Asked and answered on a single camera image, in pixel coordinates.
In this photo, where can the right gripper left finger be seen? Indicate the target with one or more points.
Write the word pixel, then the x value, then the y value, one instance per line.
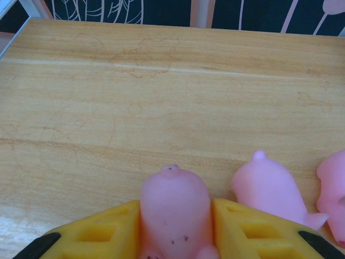
pixel 107 224

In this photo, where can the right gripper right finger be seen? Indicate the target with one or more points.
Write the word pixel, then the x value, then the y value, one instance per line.
pixel 242 229

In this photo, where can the pink plastic pig toy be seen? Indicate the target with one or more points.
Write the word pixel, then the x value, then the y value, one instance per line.
pixel 334 189
pixel 175 210
pixel 266 186

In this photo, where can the wooden two-tier shelf white frame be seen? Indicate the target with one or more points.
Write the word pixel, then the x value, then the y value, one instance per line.
pixel 134 108

